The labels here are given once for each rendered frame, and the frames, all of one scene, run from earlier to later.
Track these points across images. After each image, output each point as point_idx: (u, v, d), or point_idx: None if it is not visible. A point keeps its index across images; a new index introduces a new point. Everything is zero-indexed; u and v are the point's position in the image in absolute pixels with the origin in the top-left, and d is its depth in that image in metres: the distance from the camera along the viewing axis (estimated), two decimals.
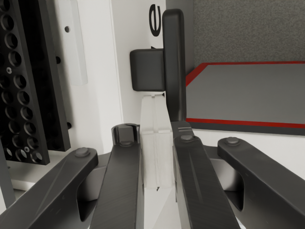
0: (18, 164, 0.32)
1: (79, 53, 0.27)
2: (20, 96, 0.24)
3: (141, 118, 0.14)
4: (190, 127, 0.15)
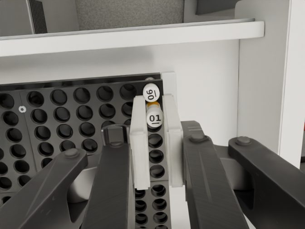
0: None
1: None
2: (152, 202, 0.25)
3: (132, 119, 0.14)
4: (200, 127, 0.15)
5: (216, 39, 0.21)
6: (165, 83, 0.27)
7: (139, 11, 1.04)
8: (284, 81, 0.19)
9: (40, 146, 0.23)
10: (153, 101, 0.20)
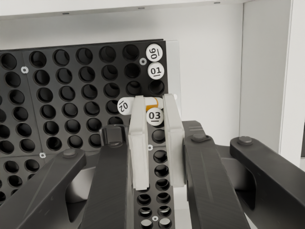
0: None
1: (181, 116, 0.29)
2: (154, 169, 0.25)
3: (131, 119, 0.14)
4: (201, 126, 0.15)
5: None
6: (168, 52, 0.26)
7: None
8: (289, 37, 0.19)
9: (42, 110, 0.23)
10: (156, 60, 0.20)
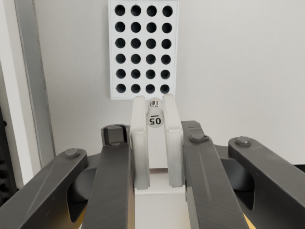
0: None
1: None
2: None
3: (132, 119, 0.14)
4: (200, 127, 0.15)
5: None
6: None
7: (38, 32, 1.09)
8: None
9: None
10: None
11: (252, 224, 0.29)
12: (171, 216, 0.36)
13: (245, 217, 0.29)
